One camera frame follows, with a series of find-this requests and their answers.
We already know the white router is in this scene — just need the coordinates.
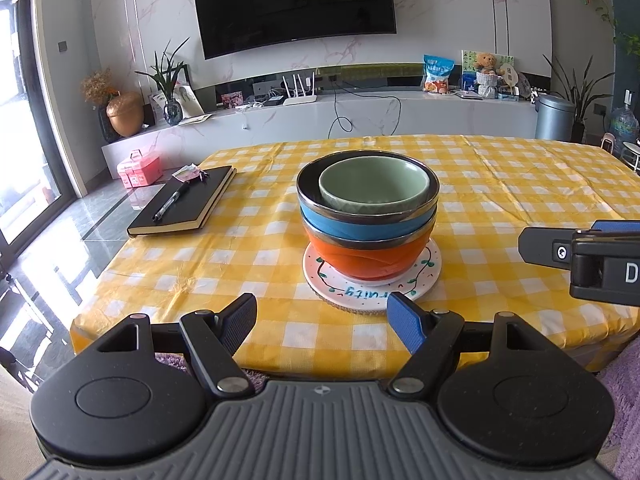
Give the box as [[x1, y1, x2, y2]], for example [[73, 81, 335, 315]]
[[282, 72, 318, 106]]

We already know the white woven basket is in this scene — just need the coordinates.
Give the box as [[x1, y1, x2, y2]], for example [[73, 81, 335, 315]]
[[475, 71, 499, 99]]

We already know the bronze acorn vase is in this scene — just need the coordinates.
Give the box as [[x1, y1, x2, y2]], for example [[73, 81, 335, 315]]
[[106, 91, 145, 137]]

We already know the dried flower bunch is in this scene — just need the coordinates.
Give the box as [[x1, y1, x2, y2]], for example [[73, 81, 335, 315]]
[[80, 67, 121, 106]]

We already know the grey-blue trash bin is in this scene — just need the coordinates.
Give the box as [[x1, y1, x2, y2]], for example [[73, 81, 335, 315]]
[[535, 94, 576, 142]]

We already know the white leaf picture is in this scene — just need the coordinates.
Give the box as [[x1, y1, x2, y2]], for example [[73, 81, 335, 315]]
[[172, 65, 206, 118]]

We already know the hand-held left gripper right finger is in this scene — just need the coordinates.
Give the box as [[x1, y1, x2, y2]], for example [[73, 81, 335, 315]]
[[387, 292, 553, 395]]

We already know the yellow checkered tablecloth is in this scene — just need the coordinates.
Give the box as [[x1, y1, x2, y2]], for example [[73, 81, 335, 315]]
[[70, 135, 640, 381]]

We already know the black pen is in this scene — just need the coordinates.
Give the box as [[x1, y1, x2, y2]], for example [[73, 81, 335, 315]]
[[151, 181, 192, 222]]

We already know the black notebook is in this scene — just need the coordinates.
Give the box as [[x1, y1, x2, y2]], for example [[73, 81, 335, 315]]
[[126, 165, 237, 237]]

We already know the orange steel bowl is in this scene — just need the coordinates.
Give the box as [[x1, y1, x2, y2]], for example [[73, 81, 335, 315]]
[[301, 215, 436, 281]]

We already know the black cable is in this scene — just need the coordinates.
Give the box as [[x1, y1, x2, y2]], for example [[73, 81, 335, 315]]
[[327, 91, 403, 138]]

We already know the green ceramic bowl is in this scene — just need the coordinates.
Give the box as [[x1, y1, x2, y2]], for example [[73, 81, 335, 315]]
[[318, 156, 432, 215]]

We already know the white marble television cabinet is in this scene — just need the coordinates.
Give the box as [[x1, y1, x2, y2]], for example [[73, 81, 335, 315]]
[[101, 87, 541, 168]]

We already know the clear glass plate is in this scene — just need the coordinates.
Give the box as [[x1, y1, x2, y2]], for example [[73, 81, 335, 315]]
[[312, 290, 426, 317]]

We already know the green and blue painting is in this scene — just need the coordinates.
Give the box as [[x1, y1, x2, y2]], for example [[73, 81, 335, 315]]
[[460, 50, 516, 93]]

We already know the blue snack bag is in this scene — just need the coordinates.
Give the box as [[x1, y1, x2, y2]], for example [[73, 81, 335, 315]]
[[422, 55, 456, 95]]

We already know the blue water bottle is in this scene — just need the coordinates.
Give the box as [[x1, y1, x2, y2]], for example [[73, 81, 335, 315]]
[[610, 105, 640, 148]]

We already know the white round stand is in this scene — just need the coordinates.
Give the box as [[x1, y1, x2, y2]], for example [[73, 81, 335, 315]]
[[620, 140, 640, 177]]

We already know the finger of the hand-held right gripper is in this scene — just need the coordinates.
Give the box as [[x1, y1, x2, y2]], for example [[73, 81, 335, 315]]
[[518, 227, 576, 266], [575, 220, 640, 245]]

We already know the pink storage box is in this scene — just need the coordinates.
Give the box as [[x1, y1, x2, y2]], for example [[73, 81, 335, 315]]
[[116, 151, 162, 189]]

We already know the black wall television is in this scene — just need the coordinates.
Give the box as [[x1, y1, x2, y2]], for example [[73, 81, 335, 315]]
[[191, 0, 398, 60]]

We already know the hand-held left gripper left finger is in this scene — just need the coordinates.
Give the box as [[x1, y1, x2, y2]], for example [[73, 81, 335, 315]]
[[92, 292, 258, 397]]

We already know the blue steel bowl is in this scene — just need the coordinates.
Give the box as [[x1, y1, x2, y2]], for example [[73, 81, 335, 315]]
[[296, 150, 441, 241]]

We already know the white painted plate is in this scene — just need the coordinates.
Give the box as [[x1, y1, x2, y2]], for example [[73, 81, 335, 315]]
[[303, 237, 444, 311]]

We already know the small pink trinket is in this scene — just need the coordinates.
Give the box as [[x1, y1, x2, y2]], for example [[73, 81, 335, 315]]
[[171, 162, 210, 182]]

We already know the tall potted plant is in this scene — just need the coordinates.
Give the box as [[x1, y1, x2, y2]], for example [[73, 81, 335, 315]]
[[542, 52, 616, 143]]

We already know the green leafy plant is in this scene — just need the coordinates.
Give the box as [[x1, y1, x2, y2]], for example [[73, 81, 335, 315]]
[[135, 37, 192, 103]]

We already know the sliding glass door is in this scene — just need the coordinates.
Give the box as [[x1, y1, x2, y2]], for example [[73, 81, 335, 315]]
[[0, 0, 78, 271]]

